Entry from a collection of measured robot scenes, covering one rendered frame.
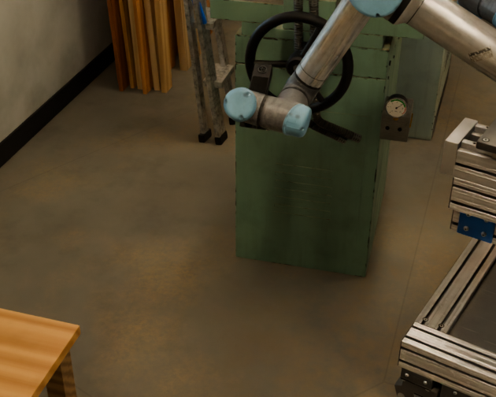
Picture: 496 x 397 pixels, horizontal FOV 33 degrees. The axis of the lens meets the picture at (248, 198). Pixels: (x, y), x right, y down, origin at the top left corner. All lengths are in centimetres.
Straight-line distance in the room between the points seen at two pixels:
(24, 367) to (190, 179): 164
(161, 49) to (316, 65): 193
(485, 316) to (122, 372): 102
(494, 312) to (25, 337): 127
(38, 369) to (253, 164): 113
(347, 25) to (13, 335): 98
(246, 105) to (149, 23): 196
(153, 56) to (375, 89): 164
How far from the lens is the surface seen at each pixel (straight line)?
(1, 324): 189
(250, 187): 268
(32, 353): 181
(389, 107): 239
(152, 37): 384
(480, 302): 245
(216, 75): 342
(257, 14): 242
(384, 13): 171
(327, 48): 194
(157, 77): 391
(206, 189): 321
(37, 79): 364
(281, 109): 191
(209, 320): 262
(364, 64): 242
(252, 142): 260
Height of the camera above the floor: 175
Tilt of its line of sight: 34 degrees down
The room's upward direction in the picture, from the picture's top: straight up
